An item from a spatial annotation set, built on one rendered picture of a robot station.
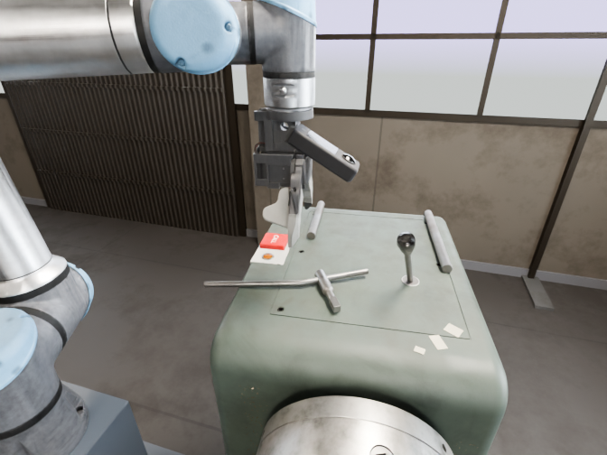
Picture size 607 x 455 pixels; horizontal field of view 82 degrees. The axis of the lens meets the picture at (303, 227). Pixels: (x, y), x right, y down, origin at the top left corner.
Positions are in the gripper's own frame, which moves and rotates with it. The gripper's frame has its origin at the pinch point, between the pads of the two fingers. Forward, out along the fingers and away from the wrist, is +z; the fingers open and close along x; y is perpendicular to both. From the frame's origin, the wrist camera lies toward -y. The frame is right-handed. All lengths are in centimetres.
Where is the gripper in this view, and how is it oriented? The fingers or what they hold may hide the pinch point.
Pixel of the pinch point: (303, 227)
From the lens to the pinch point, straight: 61.0
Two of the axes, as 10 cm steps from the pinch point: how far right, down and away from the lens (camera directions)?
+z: 0.0, 8.9, 4.7
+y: -9.8, -0.8, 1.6
